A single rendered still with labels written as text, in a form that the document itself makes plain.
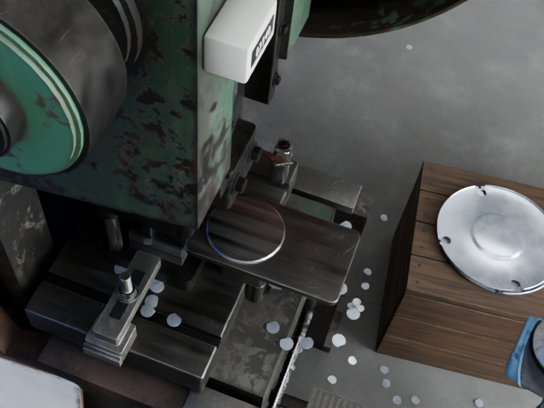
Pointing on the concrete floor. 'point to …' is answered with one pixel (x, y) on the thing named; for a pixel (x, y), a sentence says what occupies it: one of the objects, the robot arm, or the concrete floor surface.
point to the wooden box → (448, 289)
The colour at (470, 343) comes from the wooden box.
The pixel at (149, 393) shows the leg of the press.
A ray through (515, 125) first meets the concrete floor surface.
